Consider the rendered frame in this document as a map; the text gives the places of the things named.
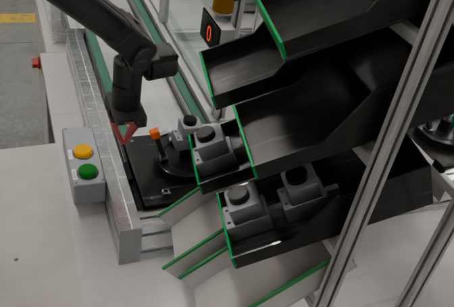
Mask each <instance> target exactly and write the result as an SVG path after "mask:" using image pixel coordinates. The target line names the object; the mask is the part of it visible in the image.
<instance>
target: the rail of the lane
mask: <svg viewBox="0 0 454 307"><path fill-rule="evenodd" d="M66 49H67V51H66V57H67V60H68V65H69V68H70V73H71V76H72V81H73V84H74V89H75V92H76V97H77V100H78V105H79V108H80V113H81V116H82V121H83V125H84V126H91V127H92V129H93V134H94V137H95V141H96V144H97V149H98V152H99V157H100V159H101V164H102V167H103V171H104V175H105V179H106V200H105V201H104V202H103V205H104V208H105V213H106V217H107V222H108V225H109V230H110V233H111V238H112V241H113V246H114V250H115V253H116V258H117V261H118V265H121V264H128V263H132V262H140V257H141V240H142V232H143V227H142V224H141V221H140V218H139V215H138V212H137V209H136V205H135V202H134V199H133V196H132V192H131V190H130V185H132V180H133V178H132V175H131V171H130V168H129V165H128V163H127V162H124V163H122V160H121V157H120V153H119V151H118V147H117V144H116V140H115V138H114V134H113V131H112V129H111V125H110V122H109V118H108V116H107V112H106V109H105V106H104V103H103V99H102V96H101V93H100V90H99V86H98V84H97V79H96V77H95V73H94V71H93V67H92V64H91V61H90V57H89V54H88V51H87V49H86V45H85V42H84V39H83V35H82V32H81V29H80V28H75V29H74V30H72V29H71V28H66Z"/></svg>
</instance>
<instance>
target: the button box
mask: <svg viewBox="0 0 454 307"><path fill-rule="evenodd" d="M62 137H63V149H64V156H65V160H66V166H67V171H68V177H69V181H70V188H71V192H72V198H73V202H74V205H80V204H89V203H95V202H104V201H105V200H106V179H105V175H104V171H103V167H102V164H101V159H100V157H99V152H98V149H97V144H96V141H95V137H94V134H93V129H92V127H91V126H84V127H75V128H63V129H62ZM83 144H84V145H89V146H90V147H91V148H92V150H93V152H92V155H91V156H89V157H87V158H78V157H76V156H75V155H74V148H75V147H76V146H78V145H83ZM83 164H93V165H95V166H96V167H97V175H96V176H94V177H93V178H89V179H86V178H82V177H81V176H80V175H79V174H78V168H79V167H80V166H81V165H83Z"/></svg>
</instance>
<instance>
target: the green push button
mask: <svg viewBox="0 0 454 307"><path fill-rule="evenodd" d="M78 174H79V175H80V176H81V177H82V178H86V179H89V178H93V177H94V176H96V175H97V167H96V166H95V165H93V164H83V165H81V166H80V167H79V168H78Z"/></svg>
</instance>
